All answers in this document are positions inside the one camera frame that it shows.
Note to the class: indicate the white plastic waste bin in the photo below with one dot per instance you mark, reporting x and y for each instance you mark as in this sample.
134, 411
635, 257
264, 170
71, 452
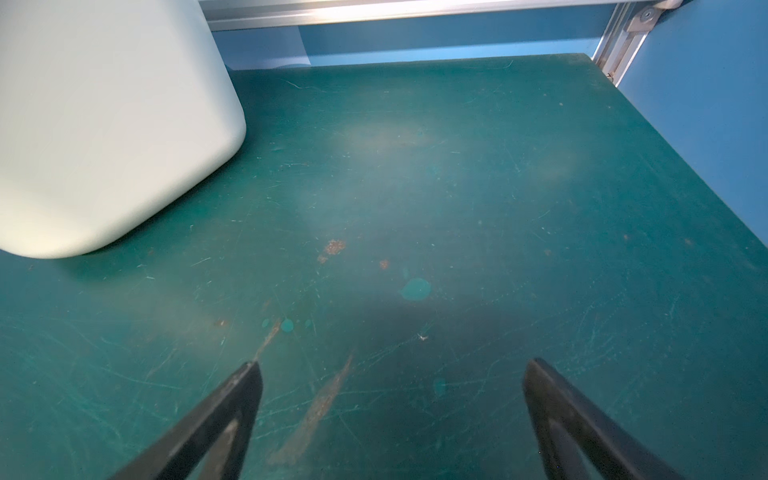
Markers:
110, 111

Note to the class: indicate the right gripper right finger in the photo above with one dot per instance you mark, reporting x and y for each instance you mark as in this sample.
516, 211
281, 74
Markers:
569, 428

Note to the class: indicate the horizontal aluminium frame bar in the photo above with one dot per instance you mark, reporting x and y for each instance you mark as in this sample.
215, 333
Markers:
239, 15

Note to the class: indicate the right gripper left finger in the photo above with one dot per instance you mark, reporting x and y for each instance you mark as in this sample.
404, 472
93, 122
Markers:
215, 433

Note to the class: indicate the right aluminium frame post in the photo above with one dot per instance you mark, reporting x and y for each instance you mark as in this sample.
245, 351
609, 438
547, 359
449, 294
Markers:
628, 27

